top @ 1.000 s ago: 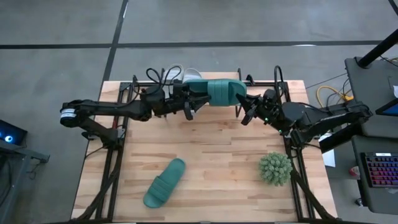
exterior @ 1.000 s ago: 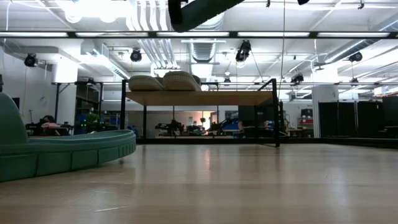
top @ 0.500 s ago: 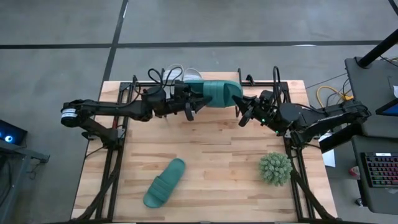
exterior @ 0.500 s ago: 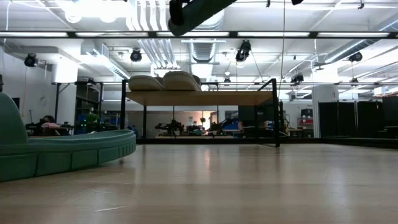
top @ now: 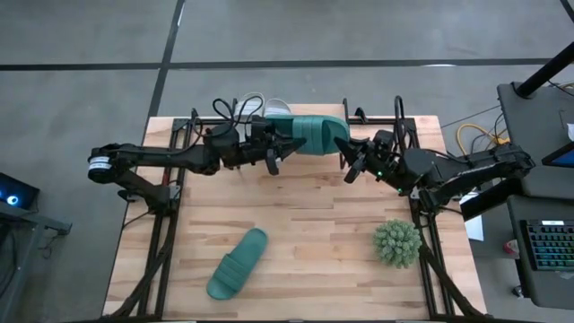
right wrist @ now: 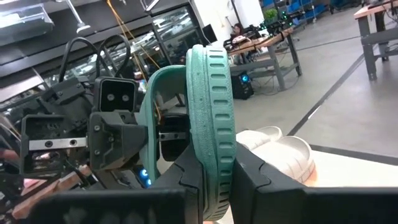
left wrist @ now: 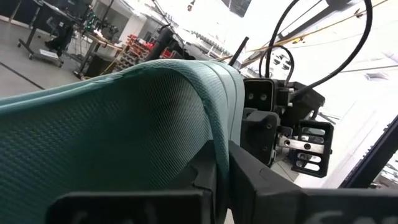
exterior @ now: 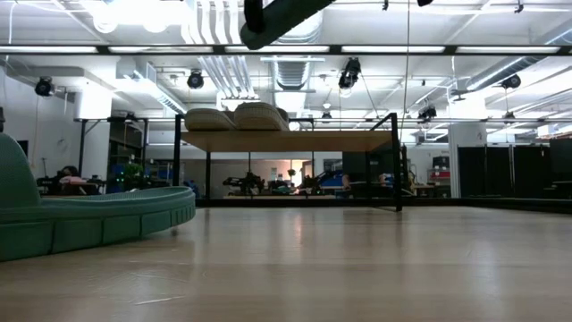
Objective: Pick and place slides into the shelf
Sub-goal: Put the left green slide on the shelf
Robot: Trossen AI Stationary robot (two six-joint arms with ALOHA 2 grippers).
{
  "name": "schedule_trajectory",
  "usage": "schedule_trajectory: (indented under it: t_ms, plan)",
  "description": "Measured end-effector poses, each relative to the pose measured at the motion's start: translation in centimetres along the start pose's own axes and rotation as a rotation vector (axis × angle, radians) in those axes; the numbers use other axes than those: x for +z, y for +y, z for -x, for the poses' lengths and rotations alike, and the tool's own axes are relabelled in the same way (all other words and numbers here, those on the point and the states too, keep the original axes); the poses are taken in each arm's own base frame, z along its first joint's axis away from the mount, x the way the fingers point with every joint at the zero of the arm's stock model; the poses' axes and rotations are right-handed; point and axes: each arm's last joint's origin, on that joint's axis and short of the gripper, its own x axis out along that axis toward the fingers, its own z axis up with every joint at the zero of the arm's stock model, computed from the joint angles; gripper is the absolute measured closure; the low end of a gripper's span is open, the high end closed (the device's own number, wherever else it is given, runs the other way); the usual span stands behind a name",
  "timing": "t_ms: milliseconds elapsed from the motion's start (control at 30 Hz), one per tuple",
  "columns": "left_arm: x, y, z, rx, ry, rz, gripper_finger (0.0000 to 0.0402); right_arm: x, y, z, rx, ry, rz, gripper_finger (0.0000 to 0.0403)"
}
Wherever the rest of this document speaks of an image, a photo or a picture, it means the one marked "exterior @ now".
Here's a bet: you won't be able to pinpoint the thin hanging cable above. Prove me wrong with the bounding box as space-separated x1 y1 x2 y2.
403 0 411 118

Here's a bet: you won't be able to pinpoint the black overhead light bar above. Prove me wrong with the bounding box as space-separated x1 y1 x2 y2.
0 43 572 57

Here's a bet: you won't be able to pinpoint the light grey rubber slide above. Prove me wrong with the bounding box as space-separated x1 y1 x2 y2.
232 101 290 132
183 106 237 132

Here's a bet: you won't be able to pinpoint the white pillar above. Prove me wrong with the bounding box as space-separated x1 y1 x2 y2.
448 121 488 157

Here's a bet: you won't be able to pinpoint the black aluminium table frame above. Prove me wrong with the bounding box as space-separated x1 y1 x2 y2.
196 196 572 215

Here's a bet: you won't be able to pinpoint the person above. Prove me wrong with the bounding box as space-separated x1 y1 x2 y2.
36 165 98 196

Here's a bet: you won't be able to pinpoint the green rubber slide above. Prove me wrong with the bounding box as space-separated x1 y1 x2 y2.
240 0 337 52
0 131 198 263

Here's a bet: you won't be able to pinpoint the silver ventilation duct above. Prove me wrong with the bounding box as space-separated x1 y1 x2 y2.
264 21 324 91

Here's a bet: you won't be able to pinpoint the black partition panels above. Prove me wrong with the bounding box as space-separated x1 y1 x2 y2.
457 137 572 200

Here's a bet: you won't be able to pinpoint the black background rack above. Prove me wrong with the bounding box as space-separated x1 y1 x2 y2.
73 116 149 189

